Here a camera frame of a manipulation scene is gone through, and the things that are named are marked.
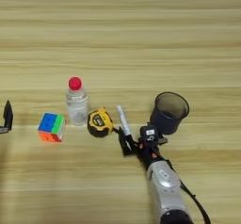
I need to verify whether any white marker pen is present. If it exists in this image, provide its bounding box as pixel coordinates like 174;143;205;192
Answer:
116;104;133;137

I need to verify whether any black mesh pen cup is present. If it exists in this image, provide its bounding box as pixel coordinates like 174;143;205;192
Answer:
149;90;190;136

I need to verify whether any yellow black tape measure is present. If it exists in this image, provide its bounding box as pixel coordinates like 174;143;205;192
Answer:
87;106;122;138

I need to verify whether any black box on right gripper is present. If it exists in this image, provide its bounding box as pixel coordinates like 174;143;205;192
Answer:
138;124;160;145

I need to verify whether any colourful puzzle cube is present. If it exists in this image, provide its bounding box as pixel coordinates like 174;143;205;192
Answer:
37;112;66;143

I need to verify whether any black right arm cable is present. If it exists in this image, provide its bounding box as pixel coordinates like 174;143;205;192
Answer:
166;160;212;224

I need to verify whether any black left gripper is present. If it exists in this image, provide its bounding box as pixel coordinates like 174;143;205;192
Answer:
0;100;14;135

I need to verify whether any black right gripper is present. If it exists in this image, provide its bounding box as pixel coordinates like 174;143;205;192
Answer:
118;126;169;171

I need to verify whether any clear bottle with red cap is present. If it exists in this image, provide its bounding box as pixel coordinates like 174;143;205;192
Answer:
65;76;90;128

